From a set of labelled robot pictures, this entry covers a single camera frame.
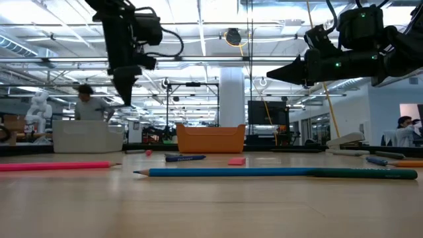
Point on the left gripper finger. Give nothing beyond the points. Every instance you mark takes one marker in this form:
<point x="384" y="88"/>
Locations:
<point x="127" y="86"/>

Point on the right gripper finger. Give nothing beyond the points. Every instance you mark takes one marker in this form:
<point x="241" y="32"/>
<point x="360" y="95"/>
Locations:
<point x="294" y="74"/>

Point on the black pen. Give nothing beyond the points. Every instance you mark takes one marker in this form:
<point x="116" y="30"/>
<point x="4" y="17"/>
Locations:
<point x="294" y="150"/>

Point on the grey crayon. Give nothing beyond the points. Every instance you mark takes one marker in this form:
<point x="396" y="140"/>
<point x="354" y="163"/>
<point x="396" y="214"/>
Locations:
<point x="172" y="154"/>

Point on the dark blue marker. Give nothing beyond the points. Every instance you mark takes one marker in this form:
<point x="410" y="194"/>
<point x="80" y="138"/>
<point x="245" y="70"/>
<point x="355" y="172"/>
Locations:
<point x="185" y="158"/>

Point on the pink eraser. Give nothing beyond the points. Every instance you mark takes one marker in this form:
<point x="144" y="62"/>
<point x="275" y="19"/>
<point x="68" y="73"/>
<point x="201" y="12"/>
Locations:
<point x="236" y="161"/>

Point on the blue crayon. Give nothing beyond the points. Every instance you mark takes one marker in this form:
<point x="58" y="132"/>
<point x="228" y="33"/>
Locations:
<point x="376" y="161"/>

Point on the dark grey pen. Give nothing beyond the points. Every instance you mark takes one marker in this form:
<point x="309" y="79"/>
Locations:
<point x="390" y="155"/>

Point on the dark green marker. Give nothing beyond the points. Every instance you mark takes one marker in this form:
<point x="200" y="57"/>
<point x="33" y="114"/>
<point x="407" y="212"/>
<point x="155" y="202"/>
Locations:
<point x="363" y="174"/>

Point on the blue pencil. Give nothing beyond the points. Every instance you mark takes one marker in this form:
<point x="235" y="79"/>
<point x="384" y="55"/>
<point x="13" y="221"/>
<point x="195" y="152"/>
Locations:
<point x="215" y="172"/>

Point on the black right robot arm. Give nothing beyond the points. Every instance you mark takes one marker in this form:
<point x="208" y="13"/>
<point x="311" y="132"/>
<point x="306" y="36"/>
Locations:
<point x="396" y="49"/>

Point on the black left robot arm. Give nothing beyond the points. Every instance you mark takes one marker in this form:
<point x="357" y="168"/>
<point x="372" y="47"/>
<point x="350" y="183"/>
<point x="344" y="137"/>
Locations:
<point x="112" y="13"/>

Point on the person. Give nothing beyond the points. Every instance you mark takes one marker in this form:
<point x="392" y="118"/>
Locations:
<point x="404" y="135"/>
<point x="89" y="109"/>

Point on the white cabinet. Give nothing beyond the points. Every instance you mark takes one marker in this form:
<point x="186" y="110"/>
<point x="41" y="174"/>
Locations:
<point x="135" y="132"/>

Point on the black monitor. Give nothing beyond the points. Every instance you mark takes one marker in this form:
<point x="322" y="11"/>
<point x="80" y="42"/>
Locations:
<point x="264" y="114"/>

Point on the light grey plastic bin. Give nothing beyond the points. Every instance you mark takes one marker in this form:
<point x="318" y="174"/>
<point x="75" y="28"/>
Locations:
<point x="86" y="139"/>

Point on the white round pillar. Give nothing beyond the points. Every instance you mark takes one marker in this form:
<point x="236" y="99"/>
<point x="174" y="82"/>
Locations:
<point x="231" y="99"/>

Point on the white stapler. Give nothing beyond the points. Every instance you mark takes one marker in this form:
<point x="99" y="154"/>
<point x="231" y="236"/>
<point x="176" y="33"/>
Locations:
<point x="347" y="138"/>

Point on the orange plastic bin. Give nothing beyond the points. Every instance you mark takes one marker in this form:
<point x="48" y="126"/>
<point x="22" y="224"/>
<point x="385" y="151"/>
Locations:
<point x="211" y="140"/>

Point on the brown cardboard box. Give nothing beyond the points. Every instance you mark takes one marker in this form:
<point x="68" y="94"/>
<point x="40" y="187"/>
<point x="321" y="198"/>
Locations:
<point x="15" y="124"/>

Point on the silver ventilation duct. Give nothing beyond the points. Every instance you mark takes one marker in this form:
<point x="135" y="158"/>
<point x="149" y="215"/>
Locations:
<point x="347" y="85"/>

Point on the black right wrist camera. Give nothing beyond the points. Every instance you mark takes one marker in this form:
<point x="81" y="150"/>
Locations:
<point x="322" y="41"/>

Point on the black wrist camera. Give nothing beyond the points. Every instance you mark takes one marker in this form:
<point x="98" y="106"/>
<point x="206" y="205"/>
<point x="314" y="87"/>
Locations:
<point x="322" y="41"/>
<point x="149" y="62"/>

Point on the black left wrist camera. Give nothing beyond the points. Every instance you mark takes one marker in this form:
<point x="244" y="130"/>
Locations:
<point x="149" y="62"/>

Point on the black camera rig frame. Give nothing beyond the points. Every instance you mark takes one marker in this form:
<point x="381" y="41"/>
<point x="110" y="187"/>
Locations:
<point x="191" y="84"/>

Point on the black aluminium table frame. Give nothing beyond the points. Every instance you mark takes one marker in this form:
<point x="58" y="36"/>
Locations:
<point x="20" y="150"/>

